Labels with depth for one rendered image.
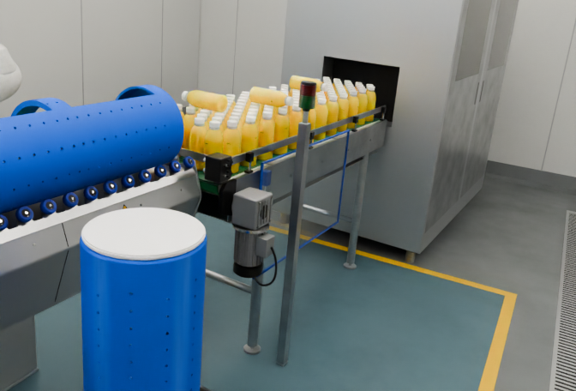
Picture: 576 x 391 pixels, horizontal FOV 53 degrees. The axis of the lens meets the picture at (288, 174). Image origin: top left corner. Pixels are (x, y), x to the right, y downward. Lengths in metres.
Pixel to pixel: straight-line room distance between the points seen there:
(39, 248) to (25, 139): 0.31
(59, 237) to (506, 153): 4.88
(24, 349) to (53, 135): 1.19
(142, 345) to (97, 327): 0.11
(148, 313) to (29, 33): 4.19
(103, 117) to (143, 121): 0.15
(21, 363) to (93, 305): 1.31
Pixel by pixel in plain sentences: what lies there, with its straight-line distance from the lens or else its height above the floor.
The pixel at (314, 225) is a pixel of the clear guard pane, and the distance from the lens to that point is 2.80.
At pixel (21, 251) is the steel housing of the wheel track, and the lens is 1.70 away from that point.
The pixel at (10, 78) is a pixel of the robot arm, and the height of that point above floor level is 1.19.
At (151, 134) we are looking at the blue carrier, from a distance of 1.90.
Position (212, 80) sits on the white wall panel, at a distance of 7.08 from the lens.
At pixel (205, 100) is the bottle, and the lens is 2.35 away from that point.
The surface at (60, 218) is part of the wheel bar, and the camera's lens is 1.76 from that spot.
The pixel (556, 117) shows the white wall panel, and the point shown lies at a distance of 5.93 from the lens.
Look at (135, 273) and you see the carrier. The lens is 1.28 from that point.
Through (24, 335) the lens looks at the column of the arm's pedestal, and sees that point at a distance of 2.61.
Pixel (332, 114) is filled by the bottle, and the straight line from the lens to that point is 2.93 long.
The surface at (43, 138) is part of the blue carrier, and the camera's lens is 1.65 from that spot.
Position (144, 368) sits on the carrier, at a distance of 1.40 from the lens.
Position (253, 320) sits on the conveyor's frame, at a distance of 2.68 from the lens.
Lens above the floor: 1.59
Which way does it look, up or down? 18 degrees down
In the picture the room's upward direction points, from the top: 5 degrees clockwise
